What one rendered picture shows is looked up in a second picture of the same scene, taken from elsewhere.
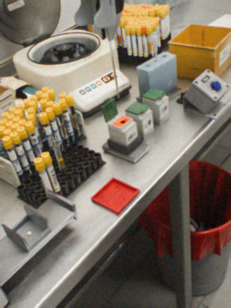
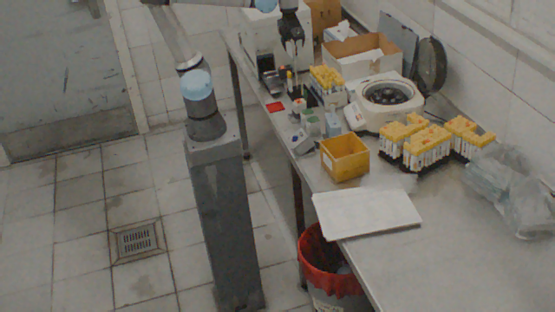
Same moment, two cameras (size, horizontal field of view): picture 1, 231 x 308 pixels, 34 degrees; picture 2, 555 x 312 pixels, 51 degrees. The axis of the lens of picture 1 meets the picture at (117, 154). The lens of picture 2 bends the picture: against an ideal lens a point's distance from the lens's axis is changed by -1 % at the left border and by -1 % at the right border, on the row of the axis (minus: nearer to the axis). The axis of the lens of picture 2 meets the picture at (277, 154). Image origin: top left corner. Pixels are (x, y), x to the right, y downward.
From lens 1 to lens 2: 2.53 m
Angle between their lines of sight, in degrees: 89
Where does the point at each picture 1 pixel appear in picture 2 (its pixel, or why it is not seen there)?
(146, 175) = (277, 117)
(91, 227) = (267, 100)
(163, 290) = not seen: hidden behind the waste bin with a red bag
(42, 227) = (271, 81)
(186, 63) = (339, 147)
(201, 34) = (360, 158)
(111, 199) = (274, 106)
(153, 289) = not seen: hidden behind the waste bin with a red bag
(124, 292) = not seen: hidden behind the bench
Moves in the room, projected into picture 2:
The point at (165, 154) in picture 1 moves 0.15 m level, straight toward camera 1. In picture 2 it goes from (283, 126) to (254, 116)
